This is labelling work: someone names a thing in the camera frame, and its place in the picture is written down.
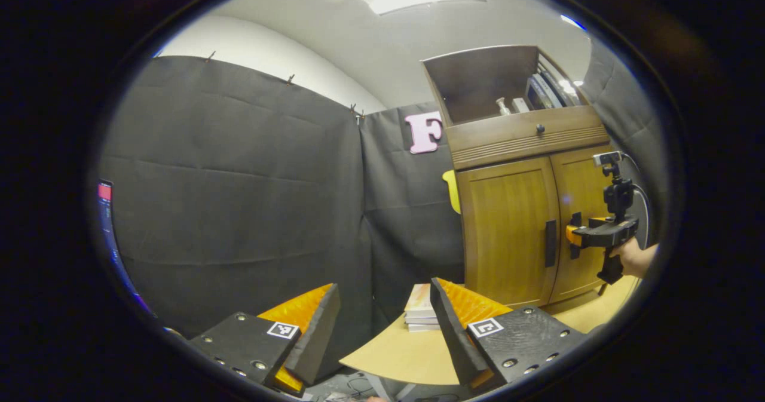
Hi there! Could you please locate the wooden double-door shoe cabinet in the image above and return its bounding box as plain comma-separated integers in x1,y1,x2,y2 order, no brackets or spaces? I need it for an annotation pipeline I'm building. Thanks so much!
421,45,619,316

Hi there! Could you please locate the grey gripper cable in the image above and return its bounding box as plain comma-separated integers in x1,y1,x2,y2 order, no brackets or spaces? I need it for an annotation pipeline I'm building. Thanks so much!
622,153,652,250

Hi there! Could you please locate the stack of white books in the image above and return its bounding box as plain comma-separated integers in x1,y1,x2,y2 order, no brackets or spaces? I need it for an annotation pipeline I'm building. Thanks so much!
404,283,442,333

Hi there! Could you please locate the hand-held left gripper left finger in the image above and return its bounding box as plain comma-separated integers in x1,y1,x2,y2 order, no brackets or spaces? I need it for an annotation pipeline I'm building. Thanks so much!
188,283,341,397

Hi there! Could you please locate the wooden drawer with black knob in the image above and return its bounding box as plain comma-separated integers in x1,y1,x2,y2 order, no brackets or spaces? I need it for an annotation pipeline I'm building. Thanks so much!
445,105,610,171

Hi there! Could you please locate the light grey book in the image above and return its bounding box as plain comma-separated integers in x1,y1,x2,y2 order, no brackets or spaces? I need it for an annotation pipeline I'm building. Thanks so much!
534,73,562,109

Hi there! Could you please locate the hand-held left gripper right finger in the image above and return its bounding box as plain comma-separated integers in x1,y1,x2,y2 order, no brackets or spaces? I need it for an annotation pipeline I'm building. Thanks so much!
429,278,589,394

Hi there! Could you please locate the dark blue book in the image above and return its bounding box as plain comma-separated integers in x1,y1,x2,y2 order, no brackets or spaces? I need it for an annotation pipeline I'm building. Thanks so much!
526,76,547,111

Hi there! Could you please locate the black backdrop cloth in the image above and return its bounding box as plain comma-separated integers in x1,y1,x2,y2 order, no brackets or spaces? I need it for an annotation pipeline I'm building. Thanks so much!
99,38,670,338

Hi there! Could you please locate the wooden cabinet door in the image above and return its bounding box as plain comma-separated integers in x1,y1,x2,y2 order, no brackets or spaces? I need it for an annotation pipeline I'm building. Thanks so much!
455,156,561,309
549,145,619,305

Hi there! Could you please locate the dark grey book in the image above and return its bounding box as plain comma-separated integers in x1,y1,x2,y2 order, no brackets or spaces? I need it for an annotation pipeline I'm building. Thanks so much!
541,67,577,107

